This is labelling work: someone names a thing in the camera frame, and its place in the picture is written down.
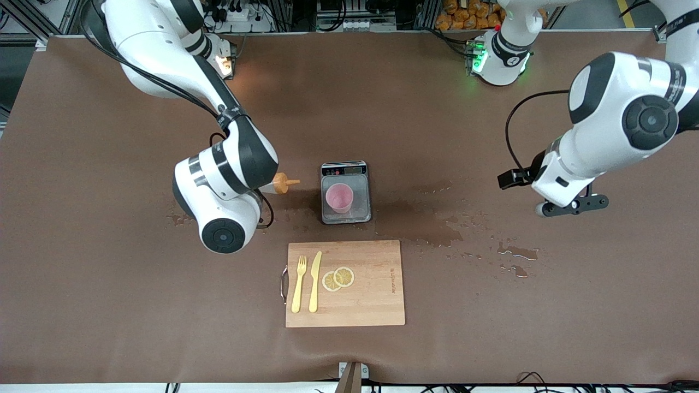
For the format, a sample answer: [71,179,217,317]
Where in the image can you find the yellow plastic fork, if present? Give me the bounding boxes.
[291,255,308,314]

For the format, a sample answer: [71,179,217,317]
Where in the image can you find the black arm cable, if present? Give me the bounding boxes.
[505,89,571,174]
[79,0,274,229]

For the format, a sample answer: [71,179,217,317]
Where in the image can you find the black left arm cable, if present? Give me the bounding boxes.
[505,89,571,174]

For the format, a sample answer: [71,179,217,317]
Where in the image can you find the metal table edge bracket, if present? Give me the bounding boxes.
[334,361,370,393]

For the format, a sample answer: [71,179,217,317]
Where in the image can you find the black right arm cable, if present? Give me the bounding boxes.
[79,0,274,229]

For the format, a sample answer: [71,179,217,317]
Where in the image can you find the white power strip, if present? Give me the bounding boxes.
[206,3,274,33]

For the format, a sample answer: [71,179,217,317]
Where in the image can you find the yellow plastic knife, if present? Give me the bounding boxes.
[309,251,323,313]

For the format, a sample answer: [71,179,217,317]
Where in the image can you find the bamboo cutting board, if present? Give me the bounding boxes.
[280,240,406,329]

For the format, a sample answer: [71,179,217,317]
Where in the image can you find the silver digital kitchen scale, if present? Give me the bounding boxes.
[320,160,372,225]

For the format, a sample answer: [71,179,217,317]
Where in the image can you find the orange snack packets pile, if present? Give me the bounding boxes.
[435,0,506,31]

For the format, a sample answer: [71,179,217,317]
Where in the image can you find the brown table cover mat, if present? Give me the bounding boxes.
[0,30,699,385]

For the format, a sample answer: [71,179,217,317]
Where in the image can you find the pink plastic cup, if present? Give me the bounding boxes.
[325,183,354,214]

